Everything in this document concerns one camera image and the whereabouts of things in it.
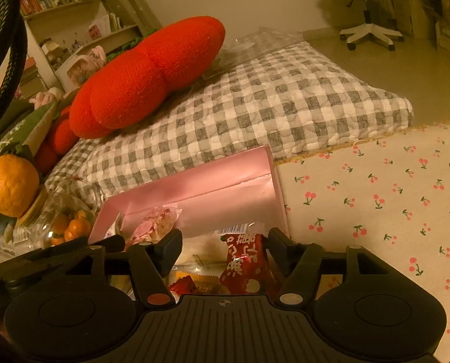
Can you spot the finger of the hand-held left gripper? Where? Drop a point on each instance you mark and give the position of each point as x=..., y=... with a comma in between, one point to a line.
x=96, y=242

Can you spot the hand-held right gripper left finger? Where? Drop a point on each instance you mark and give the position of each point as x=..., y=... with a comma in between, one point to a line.
x=170, y=249

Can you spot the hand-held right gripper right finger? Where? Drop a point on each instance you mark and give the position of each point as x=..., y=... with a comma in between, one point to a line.
x=280, y=249

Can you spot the clear bag of snacks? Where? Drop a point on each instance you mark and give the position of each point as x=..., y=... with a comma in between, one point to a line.
x=153, y=225

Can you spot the red snack packet white print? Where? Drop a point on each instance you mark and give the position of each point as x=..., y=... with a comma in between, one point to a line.
x=247, y=268

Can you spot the pink cardboard box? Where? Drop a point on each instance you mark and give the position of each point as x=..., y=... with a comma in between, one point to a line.
x=217, y=181

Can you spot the glass jar of small oranges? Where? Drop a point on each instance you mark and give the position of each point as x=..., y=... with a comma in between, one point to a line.
x=58, y=211

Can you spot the large orange citrus fruit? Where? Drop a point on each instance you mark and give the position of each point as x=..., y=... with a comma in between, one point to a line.
x=13, y=185

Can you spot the small orange plush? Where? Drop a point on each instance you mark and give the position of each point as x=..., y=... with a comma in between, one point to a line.
x=60, y=136

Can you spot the cherry print sheet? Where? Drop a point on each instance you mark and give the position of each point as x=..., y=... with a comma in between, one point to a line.
x=380, y=196

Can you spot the green pillow white pattern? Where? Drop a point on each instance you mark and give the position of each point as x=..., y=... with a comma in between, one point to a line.
x=32, y=124

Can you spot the grey checkered blanket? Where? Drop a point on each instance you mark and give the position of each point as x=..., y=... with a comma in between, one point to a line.
x=266, y=102

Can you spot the small pink plush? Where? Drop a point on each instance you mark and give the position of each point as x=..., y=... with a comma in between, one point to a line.
x=43, y=98

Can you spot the red pumpkin cushion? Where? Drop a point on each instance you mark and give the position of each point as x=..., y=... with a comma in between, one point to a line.
x=142, y=75

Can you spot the stack of books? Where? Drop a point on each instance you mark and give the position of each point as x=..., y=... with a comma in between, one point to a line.
x=30, y=79

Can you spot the pink plush toy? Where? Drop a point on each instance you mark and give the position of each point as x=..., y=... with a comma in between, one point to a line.
x=92, y=55

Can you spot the white bookshelf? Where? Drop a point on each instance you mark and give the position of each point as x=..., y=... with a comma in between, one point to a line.
x=58, y=11

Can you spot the stack of cardboard boxes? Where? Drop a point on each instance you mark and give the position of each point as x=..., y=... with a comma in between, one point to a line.
x=417, y=15

